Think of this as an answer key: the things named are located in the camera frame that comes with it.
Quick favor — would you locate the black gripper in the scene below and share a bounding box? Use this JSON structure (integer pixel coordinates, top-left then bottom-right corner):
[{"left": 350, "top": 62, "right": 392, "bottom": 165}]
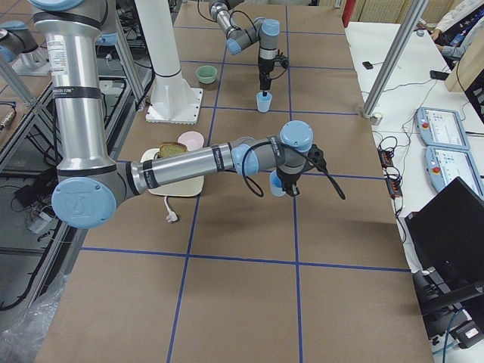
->
[
  {"left": 276, "top": 167, "right": 303, "bottom": 196},
  {"left": 258, "top": 58, "right": 273, "bottom": 91}
]

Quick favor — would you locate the light blue cup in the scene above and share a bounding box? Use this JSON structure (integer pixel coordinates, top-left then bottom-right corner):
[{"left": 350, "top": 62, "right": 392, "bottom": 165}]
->
[
  {"left": 256, "top": 91, "right": 272, "bottom": 113},
  {"left": 269, "top": 169, "right": 286, "bottom": 197}
]

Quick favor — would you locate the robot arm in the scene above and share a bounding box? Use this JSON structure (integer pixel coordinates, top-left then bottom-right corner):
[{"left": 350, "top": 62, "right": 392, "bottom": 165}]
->
[
  {"left": 209, "top": 1, "right": 289, "bottom": 96},
  {"left": 29, "top": 1, "right": 314, "bottom": 229}
]

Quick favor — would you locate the green bowl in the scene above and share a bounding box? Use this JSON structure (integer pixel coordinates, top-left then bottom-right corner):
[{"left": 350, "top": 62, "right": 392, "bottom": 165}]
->
[{"left": 196, "top": 65, "right": 218, "bottom": 85}]

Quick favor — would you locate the cream toaster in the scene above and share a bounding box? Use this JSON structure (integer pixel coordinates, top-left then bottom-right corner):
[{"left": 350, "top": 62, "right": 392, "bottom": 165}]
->
[{"left": 140, "top": 147, "right": 206, "bottom": 198}]

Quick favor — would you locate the black phone on table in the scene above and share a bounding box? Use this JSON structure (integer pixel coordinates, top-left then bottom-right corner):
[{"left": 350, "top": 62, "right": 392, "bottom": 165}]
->
[{"left": 362, "top": 61, "right": 374, "bottom": 70}]

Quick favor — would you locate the pink bowl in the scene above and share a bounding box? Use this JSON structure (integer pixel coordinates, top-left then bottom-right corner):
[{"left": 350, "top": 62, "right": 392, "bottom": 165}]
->
[{"left": 177, "top": 131, "right": 205, "bottom": 151}]

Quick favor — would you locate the white toaster plug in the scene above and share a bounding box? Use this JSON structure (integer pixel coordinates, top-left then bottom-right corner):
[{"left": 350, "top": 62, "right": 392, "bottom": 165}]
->
[{"left": 163, "top": 196, "right": 178, "bottom": 223}]

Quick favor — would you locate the bread slice in toaster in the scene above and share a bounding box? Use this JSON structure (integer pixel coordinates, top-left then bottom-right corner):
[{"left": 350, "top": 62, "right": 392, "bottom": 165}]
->
[{"left": 158, "top": 141, "right": 188, "bottom": 158}]

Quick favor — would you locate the lower teach pendant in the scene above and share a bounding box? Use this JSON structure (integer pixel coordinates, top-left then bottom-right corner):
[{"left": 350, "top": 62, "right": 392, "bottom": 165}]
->
[{"left": 424, "top": 146, "right": 483, "bottom": 199}]

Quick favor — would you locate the teach pendant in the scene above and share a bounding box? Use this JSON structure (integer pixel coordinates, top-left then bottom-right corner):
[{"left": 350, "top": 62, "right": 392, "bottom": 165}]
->
[
  {"left": 424, "top": 146, "right": 483, "bottom": 199},
  {"left": 414, "top": 107, "right": 470, "bottom": 150}
]

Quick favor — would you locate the upper teach pendant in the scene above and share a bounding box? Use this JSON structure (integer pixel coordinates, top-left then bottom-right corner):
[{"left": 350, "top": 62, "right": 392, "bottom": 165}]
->
[{"left": 414, "top": 107, "right": 470, "bottom": 150}]

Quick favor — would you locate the black laptop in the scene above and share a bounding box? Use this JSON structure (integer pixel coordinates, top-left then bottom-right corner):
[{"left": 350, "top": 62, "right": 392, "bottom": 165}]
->
[{"left": 405, "top": 177, "right": 483, "bottom": 284}]

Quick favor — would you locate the black small device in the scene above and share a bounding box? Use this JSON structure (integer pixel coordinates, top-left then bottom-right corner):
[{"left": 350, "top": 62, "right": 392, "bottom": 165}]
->
[{"left": 430, "top": 70, "right": 449, "bottom": 81}]

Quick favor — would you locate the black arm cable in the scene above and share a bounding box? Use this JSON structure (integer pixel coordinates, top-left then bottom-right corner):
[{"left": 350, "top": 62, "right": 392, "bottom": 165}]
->
[
  {"left": 196, "top": 0, "right": 290, "bottom": 80},
  {"left": 241, "top": 139, "right": 347, "bottom": 200}
]

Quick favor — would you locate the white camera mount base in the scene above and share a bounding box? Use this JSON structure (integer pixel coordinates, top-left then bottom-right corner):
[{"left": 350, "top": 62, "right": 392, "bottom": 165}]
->
[{"left": 146, "top": 74, "right": 203, "bottom": 124}]

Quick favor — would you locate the white mount column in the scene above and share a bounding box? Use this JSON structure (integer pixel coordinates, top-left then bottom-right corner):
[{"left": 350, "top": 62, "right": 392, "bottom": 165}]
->
[{"left": 135, "top": 0, "right": 181, "bottom": 78}]

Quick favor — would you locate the aluminium frame post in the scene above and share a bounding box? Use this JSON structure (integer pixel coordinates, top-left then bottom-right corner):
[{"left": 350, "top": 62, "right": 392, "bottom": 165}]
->
[{"left": 361, "top": 0, "right": 429, "bottom": 126}]

